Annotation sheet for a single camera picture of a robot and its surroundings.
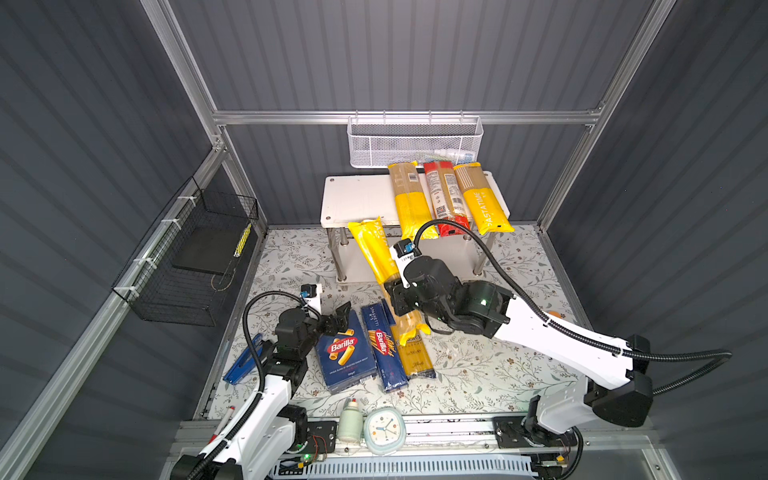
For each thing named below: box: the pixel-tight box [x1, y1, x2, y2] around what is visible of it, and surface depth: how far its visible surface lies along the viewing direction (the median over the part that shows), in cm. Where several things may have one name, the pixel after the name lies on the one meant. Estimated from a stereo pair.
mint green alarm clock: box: [363, 407, 407, 456], surface depth 74 cm
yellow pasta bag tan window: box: [453, 162, 515, 236], surface depth 78 cm
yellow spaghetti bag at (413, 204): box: [388, 162, 439, 240], surface depth 80 cm
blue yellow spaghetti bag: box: [380, 283, 436, 380], surface depth 85 cm
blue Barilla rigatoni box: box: [315, 310, 378, 395], surface depth 82 cm
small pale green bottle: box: [338, 398, 363, 443], surface depth 71 cm
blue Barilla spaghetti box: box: [361, 302, 408, 393], surface depth 86 cm
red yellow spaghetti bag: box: [423, 161, 470, 238], surface depth 79 cm
